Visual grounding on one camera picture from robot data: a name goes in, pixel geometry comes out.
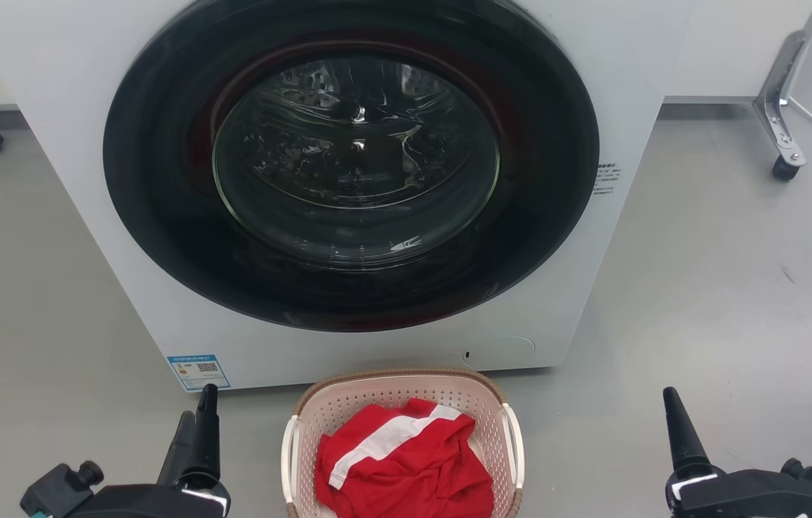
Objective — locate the small printed text label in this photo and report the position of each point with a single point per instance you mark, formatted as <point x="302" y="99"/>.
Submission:
<point x="606" y="180"/>

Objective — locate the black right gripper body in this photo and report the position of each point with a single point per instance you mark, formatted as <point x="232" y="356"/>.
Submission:
<point x="759" y="496"/>

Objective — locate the angled silver metal leg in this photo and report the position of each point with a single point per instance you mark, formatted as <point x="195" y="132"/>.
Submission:
<point x="774" y="79"/>

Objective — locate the beige perforated laundry basket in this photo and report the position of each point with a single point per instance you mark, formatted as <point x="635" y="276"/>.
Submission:
<point x="377" y="392"/>

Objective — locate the blue energy label sticker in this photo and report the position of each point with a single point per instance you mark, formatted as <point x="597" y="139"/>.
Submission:
<point x="197" y="372"/>

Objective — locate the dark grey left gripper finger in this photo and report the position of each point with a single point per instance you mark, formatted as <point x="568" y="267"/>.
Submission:
<point x="208" y="439"/>
<point x="177" y="453"/>

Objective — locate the black round washer door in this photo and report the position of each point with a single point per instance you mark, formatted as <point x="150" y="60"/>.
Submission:
<point x="161" y="180"/>

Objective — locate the steel washer drum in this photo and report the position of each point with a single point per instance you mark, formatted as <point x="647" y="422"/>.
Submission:
<point x="355" y="158"/>

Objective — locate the white round service flap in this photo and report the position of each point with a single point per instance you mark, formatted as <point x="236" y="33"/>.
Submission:
<point x="507" y="351"/>

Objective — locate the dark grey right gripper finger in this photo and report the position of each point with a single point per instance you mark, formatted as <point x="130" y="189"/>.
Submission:
<point x="683" y="442"/>

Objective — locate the red garment with white stripe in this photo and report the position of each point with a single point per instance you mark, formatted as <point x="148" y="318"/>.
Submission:
<point x="406" y="482"/>

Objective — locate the white front-load washing machine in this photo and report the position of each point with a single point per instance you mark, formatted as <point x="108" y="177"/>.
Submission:
<point x="377" y="352"/>

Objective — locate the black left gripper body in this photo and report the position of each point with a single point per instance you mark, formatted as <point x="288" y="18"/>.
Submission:
<point x="125" y="503"/>

